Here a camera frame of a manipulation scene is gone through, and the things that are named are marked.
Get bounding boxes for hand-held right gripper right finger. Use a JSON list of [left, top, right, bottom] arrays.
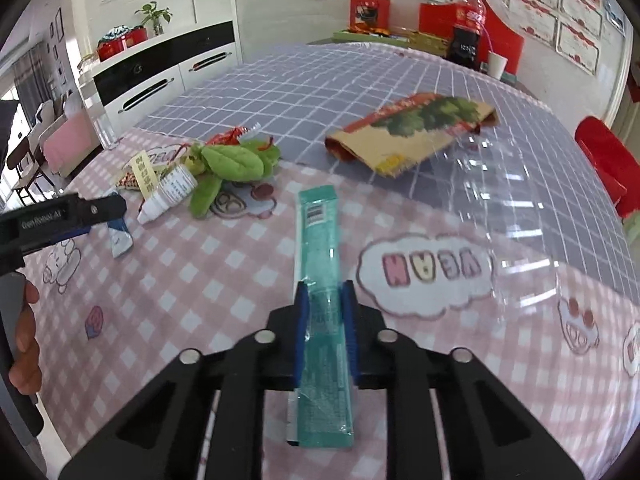
[[340, 280, 586, 480]]

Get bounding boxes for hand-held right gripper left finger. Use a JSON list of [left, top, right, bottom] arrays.
[[59, 280, 311, 480]]

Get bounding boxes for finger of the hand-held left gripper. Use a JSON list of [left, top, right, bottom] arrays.
[[59, 192, 128, 233], [27, 225, 93, 253]]

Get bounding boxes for white blue medicine box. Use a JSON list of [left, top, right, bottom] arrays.
[[106, 219, 135, 259]]

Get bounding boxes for teal long carton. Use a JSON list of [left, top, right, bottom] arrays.
[[286, 185, 355, 448]]

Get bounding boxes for clear plastic tray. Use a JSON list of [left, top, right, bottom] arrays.
[[430, 125, 566, 321]]

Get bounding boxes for brown printed paper bag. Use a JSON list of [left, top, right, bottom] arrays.
[[324, 92, 500, 178]]

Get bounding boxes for person's left hand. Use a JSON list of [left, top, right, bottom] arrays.
[[7, 279, 43, 397]]

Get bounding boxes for yellow paper tag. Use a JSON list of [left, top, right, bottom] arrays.
[[131, 150, 163, 196]]

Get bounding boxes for dark wooden chair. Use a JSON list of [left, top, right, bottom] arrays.
[[7, 135, 51, 206]]

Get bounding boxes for pink blanket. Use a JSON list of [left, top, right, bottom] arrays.
[[42, 110, 101, 178]]

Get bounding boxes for small white bottle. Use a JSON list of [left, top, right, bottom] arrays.
[[137, 166, 197, 225]]

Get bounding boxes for green plush toy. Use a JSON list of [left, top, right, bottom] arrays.
[[187, 135, 282, 220]]

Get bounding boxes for grey curtain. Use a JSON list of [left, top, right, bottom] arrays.
[[12, 42, 51, 106]]

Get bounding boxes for white sideboard cabinet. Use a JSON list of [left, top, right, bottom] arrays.
[[77, 20, 243, 133]]

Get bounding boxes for red round tin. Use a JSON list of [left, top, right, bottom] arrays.
[[96, 29, 149, 62]]

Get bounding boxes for blue knitted item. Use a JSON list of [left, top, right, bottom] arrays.
[[97, 24, 136, 43]]

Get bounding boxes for potted green plant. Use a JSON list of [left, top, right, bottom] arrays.
[[134, 2, 173, 37]]

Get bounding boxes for grey-blue checked tablecloth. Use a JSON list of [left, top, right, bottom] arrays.
[[131, 42, 626, 311]]

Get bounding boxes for green flat box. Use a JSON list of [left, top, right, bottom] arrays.
[[332, 26, 416, 43]]

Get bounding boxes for gold box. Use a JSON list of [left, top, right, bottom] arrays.
[[407, 30, 451, 53]]

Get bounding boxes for red chair with cushion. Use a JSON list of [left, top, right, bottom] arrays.
[[574, 116, 640, 221]]

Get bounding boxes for red window gift box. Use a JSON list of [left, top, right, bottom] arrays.
[[348, 0, 392, 31]]

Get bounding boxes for cola bottle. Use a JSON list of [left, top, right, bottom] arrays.
[[446, 0, 488, 71]]

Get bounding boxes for red peaked gift box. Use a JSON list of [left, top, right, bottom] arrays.
[[419, 0, 526, 68]]

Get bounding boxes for black wall picture frame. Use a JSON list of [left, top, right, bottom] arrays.
[[50, 7, 63, 56]]

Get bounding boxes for wall of award certificates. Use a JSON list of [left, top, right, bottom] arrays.
[[382, 0, 603, 76]]

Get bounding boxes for small wall photos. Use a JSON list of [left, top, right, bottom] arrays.
[[602, 0, 626, 36]]

